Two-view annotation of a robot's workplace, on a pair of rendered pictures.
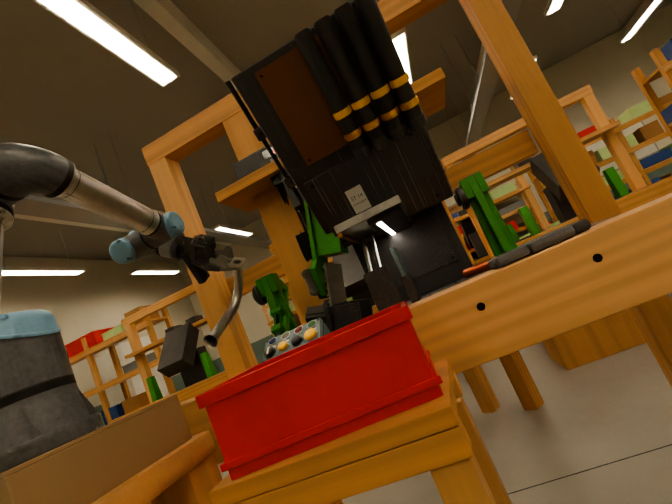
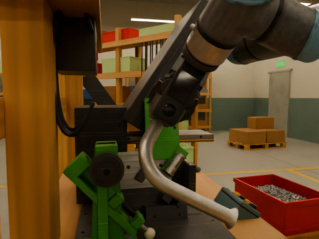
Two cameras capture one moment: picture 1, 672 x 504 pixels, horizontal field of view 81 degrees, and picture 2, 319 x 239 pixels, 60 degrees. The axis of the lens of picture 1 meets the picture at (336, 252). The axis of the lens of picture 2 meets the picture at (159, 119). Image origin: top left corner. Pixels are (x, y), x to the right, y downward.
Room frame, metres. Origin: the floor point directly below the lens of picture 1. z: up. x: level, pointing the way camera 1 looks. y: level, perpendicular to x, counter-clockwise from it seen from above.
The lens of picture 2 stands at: (1.51, 0.88, 1.28)
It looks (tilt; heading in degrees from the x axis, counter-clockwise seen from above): 5 degrees down; 246
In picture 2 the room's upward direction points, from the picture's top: straight up
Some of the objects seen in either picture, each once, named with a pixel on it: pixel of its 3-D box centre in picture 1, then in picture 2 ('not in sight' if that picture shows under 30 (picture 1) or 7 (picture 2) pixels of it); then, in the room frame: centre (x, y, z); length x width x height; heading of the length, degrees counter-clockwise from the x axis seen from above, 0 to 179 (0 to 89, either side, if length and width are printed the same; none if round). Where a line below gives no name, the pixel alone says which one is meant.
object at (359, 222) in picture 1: (380, 226); (161, 136); (1.05, -0.14, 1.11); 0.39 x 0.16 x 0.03; 167
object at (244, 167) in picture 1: (254, 166); not in sight; (1.44, 0.15, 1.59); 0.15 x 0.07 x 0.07; 77
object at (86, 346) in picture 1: (114, 401); not in sight; (6.13, 4.07, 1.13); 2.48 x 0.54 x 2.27; 78
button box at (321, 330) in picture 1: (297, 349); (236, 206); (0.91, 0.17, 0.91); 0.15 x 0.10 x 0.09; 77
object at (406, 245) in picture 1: (405, 243); (102, 148); (1.27, -0.22, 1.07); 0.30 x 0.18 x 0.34; 77
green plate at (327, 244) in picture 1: (326, 234); (160, 127); (1.12, 0.00, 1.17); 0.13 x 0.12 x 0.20; 77
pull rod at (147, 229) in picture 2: not in sight; (144, 228); (1.28, 0.28, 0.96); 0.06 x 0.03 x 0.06; 167
